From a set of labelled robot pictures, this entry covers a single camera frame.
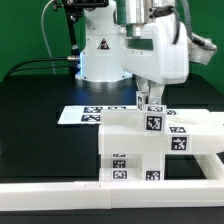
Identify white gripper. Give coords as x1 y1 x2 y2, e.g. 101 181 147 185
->
119 16 189 105

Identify flat white chair back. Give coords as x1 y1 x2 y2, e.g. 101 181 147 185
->
58 105 126 125

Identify white chair nut cube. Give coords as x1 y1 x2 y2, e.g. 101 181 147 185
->
136 91 149 111

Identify white obstacle fence wall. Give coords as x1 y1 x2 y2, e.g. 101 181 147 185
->
0 154 224 211

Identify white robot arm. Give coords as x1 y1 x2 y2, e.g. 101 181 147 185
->
80 0 217 104

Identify black cables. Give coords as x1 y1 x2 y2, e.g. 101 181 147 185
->
1 55 81 83

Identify black camera stand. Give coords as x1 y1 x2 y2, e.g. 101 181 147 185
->
53 0 109 75

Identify grey cable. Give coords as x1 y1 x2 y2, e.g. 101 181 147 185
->
40 0 58 76

